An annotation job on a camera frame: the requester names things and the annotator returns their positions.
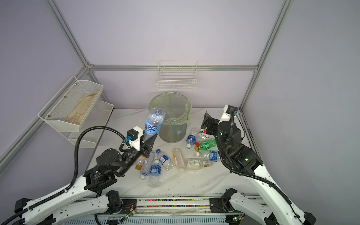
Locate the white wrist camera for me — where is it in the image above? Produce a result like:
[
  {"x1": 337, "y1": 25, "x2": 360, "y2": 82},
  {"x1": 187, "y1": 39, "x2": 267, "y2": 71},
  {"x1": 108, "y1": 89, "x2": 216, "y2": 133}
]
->
[
  {"x1": 219, "y1": 105, "x2": 239, "y2": 123},
  {"x1": 124, "y1": 126, "x2": 144, "y2": 151}
]

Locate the white mesh two-tier shelf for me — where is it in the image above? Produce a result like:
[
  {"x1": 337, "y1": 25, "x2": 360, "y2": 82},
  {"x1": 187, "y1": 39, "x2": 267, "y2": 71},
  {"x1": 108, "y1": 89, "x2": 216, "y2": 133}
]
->
[{"x1": 38, "y1": 77, "x2": 113, "y2": 145}]

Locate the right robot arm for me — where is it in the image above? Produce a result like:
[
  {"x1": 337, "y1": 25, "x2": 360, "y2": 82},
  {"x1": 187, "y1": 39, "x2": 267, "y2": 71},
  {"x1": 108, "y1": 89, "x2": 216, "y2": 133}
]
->
[{"x1": 201, "y1": 108, "x2": 317, "y2": 225}]

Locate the small blue label bottle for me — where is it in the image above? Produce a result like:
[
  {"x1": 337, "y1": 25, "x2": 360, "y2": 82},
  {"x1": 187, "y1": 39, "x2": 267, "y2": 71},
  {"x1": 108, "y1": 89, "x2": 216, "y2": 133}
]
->
[{"x1": 156, "y1": 149, "x2": 173, "y2": 171}]

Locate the green soda bottle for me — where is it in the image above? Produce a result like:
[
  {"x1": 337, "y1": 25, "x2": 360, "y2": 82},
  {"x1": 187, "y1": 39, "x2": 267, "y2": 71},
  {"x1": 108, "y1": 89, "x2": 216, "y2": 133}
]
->
[{"x1": 195, "y1": 138, "x2": 217, "y2": 152}]

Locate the blue label bottle right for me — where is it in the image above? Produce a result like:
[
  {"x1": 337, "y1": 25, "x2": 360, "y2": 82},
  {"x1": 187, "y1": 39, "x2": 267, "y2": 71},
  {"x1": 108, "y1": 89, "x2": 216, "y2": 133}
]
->
[{"x1": 196, "y1": 151, "x2": 218, "y2": 162}]

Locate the red label crushed bottle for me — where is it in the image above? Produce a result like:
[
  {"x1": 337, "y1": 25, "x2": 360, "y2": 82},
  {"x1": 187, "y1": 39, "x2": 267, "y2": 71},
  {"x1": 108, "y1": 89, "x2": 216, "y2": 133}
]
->
[{"x1": 195, "y1": 129, "x2": 209, "y2": 146}]

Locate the upright blue label bottle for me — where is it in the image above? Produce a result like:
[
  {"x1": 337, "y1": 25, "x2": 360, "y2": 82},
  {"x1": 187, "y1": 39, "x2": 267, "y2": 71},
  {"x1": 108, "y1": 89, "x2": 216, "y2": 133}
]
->
[{"x1": 148, "y1": 159, "x2": 161, "y2": 188}]

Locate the aluminium front rail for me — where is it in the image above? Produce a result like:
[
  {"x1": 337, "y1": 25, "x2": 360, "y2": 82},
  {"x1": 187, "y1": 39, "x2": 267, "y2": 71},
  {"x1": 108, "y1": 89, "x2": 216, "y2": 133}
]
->
[{"x1": 54, "y1": 195, "x2": 289, "y2": 218}]

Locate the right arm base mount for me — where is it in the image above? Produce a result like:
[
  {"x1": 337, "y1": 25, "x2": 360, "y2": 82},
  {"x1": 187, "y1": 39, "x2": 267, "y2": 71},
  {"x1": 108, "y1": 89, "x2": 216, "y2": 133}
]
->
[{"x1": 209, "y1": 198, "x2": 234, "y2": 213}]

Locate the grey mesh waste bin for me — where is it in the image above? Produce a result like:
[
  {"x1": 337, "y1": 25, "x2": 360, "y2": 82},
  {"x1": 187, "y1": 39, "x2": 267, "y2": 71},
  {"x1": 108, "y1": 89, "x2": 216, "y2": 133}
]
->
[{"x1": 149, "y1": 92, "x2": 192, "y2": 143}]

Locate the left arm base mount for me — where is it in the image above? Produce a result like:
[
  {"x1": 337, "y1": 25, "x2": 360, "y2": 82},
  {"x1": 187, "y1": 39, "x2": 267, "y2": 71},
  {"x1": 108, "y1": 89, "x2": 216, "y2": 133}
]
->
[{"x1": 101, "y1": 199, "x2": 137, "y2": 215}]

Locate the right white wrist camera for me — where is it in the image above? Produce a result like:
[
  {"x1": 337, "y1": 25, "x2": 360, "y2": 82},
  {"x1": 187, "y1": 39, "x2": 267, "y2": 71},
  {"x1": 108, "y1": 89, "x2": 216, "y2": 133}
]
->
[{"x1": 219, "y1": 105, "x2": 239, "y2": 123}]

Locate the orange label bottle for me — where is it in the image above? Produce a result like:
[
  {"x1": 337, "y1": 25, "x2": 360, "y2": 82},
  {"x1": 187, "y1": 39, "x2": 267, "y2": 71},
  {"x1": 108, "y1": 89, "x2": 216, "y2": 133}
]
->
[{"x1": 135, "y1": 155, "x2": 147, "y2": 170}]

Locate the clear yellow label bottle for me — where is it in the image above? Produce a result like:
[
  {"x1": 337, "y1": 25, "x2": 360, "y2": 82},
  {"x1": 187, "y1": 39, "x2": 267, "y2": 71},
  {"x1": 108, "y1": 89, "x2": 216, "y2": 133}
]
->
[{"x1": 172, "y1": 148, "x2": 186, "y2": 173}]

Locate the crushed clear bottle white cap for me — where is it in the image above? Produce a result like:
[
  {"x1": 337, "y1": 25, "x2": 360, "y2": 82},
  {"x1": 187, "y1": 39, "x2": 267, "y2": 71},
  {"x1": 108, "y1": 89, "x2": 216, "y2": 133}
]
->
[{"x1": 140, "y1": 151, "x2": 156, "y2": 180}]

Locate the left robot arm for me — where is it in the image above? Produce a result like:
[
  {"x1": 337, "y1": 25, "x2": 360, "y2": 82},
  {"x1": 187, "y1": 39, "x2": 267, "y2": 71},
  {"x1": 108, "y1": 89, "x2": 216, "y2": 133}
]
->
[{"x1": 4, "y1": 128, "x2": 157, "y2": 225}]

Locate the beige cloth in shelf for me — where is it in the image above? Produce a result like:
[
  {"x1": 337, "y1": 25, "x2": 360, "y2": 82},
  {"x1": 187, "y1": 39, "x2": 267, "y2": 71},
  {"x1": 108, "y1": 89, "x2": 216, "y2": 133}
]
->
[{"x1": 66, "y1": 91, "x2": 99, "y2": 125}]

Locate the black cable conduit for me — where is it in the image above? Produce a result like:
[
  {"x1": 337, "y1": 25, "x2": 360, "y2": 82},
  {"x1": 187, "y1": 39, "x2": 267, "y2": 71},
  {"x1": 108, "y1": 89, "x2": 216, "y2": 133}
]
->
[
  {"x1": 219, "y1": 108, "x2": 304, "y2": 223},
  {"x1": 0, "y1": 126, "x2": 127, "y2": 225}
]

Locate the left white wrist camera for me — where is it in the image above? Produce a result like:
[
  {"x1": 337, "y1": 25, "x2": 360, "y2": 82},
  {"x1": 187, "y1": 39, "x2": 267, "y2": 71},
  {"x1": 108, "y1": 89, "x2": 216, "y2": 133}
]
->
[{"x1": 124, "y1": 126, "x2": 144, "y2": 151}]

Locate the large crushed purple label bottle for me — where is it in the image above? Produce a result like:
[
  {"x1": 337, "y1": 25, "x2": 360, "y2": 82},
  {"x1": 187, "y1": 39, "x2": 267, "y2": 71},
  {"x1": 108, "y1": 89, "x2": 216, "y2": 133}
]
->
[{"x1": 143, "y1": 107, "x2": 166, "y2": 142}]

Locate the white wire wall basket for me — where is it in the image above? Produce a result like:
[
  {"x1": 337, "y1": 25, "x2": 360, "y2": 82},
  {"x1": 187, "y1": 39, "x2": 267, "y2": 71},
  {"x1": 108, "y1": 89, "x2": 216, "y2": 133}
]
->
[{"x1": 156, "y1": 61, "x2": 198, "y2": 91}]

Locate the right black cable conduit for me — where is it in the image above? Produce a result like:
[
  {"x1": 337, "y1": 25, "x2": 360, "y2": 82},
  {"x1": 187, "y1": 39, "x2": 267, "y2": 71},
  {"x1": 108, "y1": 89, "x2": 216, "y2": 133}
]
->
[{"x1": 219, "y1": 108, "x2": 304, "y2": 223}]

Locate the left black cable conduit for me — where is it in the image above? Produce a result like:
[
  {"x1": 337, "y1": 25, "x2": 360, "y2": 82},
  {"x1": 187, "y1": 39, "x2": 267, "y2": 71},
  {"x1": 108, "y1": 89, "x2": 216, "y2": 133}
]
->
[{"x1": 0, "y1": 126, "x2": 127, "y2": 225}]

